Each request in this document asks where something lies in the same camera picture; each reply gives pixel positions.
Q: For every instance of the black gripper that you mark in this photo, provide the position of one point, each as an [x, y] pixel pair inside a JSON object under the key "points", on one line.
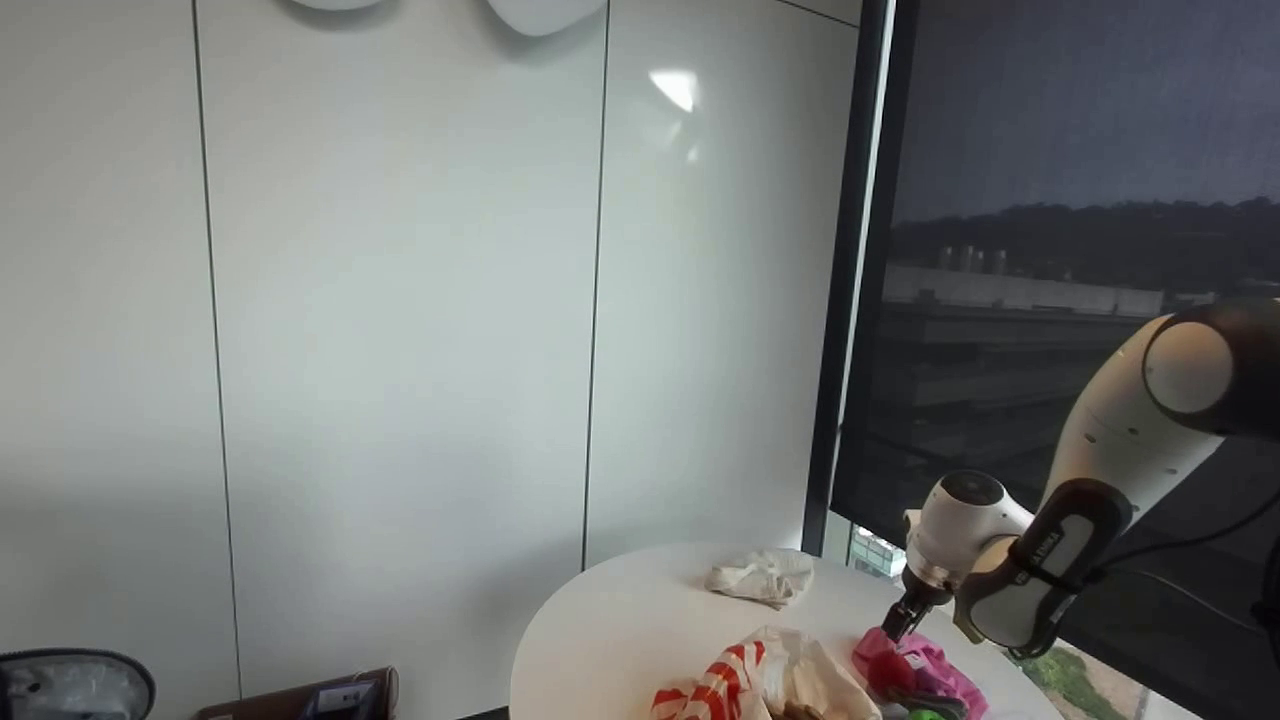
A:
{"points": [[920, 597]]}

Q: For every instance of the pink shirt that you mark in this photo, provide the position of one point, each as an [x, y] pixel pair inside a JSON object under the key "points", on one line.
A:
{"points": [[953, 665]]}

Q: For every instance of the red green turnip plush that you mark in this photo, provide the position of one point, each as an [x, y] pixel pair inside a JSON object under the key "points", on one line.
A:
{"points": [[920, 708]]}

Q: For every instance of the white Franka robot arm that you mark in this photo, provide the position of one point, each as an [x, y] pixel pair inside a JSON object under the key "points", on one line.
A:
{"points": [[1132, 443]]}

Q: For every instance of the yellow green object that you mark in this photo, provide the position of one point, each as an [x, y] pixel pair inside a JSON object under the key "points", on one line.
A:
{"points": [[1072, 685]]}

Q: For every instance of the white crumpled cloth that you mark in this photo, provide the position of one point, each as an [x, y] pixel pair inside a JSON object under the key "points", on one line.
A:
{"points": [[760, 576]]}

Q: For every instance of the dark window roller shade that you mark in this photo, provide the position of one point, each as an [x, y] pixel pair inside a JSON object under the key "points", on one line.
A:
{"points": [[1065, 163]]}

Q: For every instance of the black device on left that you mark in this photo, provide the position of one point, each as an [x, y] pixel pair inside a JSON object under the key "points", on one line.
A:
{"points": [[67, 685]]}

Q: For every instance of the black window frame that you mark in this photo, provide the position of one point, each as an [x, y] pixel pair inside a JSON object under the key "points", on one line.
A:
{"points": [[854, 264]]}

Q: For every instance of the white oval wall fixture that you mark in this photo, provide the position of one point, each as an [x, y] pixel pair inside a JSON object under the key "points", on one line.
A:
{"points": [[546, 12]]}

